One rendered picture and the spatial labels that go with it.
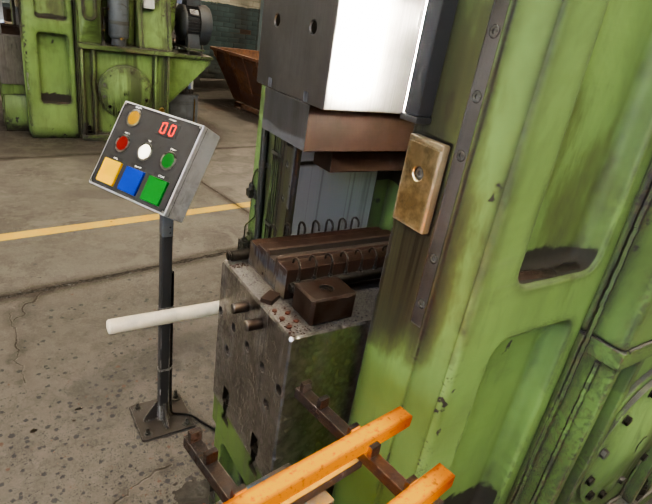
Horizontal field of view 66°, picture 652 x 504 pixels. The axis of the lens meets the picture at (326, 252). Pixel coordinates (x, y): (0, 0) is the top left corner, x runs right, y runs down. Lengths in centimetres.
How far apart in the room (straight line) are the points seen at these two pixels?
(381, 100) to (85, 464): 160
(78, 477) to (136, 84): 455
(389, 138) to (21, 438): 169
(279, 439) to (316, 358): 22
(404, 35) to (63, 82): 509
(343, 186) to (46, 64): 471
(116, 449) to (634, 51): 194
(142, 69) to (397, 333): 518
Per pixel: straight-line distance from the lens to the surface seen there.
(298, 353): 110
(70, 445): 216
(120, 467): 206
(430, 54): 94
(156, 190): 152
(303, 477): 75
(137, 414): 222
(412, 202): 97
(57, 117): 595
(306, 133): 105
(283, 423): 122
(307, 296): 110
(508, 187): 86
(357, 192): 153
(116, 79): 588
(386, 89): 108
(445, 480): 81
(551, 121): 88
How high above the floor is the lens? 152
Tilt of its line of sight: 25 degrees down
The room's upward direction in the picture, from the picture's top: 10 degrees clockwise
